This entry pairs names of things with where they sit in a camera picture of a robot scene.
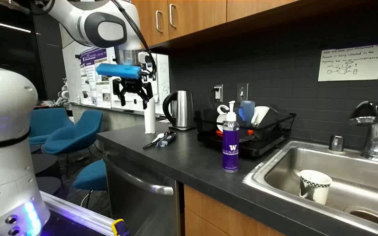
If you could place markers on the stainless steel electric kettle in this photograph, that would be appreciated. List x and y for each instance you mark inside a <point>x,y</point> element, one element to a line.
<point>180,109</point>

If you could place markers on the stainless steel dishwasher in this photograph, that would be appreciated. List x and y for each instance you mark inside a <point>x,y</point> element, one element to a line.
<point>140,197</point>

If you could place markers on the whiteboard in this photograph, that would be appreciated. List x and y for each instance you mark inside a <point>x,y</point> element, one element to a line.
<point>160,74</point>

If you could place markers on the black dish rack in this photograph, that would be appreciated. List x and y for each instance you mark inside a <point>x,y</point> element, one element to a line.
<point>262,135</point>

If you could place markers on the wooden cabinets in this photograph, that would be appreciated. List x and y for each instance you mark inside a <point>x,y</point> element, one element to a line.
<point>193,17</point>
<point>215,214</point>

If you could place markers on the wooden upper cabinets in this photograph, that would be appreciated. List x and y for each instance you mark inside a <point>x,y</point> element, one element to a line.
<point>193,17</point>

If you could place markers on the research poster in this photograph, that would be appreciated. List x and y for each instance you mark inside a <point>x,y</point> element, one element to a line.
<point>94,83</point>

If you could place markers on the chrome sink knob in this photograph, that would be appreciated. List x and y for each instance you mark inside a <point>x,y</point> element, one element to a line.
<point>336,143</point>

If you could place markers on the blue chair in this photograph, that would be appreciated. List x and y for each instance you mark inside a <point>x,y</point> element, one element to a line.
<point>92,176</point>
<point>72,135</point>
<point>46,122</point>

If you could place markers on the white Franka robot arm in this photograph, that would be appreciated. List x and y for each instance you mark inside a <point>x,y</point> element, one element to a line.
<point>5,109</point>

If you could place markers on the white and black mug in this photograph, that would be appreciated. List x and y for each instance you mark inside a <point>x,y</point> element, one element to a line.
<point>222,118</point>

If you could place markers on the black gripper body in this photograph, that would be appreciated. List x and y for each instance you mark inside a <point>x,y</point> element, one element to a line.
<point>132,85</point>

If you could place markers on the white cylindrical bottle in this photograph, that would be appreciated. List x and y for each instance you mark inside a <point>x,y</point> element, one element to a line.
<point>150,118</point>

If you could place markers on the metal wall switch plate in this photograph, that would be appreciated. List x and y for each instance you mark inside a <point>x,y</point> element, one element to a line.
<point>243,92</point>

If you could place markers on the white patterned cup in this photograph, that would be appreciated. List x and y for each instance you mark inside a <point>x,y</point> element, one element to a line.
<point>315,186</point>

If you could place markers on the purple pump bottle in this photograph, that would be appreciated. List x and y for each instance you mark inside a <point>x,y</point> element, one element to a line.
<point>230,148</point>

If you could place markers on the wooden lower cabinets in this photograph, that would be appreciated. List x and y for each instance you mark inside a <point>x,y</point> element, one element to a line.
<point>215,214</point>

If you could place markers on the wall outlet with plug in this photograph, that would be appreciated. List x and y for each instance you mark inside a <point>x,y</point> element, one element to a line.
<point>218,93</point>

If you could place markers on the blue cup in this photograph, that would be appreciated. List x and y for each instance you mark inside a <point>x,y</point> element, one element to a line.
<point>247,112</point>

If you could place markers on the white bowl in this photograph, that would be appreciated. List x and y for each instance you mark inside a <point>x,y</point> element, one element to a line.
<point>260,114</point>

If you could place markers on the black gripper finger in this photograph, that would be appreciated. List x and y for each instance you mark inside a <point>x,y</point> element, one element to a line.
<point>147,97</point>
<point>117,95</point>

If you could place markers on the white background device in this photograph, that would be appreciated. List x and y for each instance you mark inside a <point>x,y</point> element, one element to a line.
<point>63,93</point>

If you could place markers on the white paper note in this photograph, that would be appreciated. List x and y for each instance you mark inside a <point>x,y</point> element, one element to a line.
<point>350,62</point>

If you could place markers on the chrome faucet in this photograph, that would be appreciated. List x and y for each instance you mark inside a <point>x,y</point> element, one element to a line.
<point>374,131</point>

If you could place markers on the robot cart platform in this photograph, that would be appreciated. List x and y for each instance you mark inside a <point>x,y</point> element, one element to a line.
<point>88,217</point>

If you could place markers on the stainless steel sink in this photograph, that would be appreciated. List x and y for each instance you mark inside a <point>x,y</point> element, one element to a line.
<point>328,184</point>

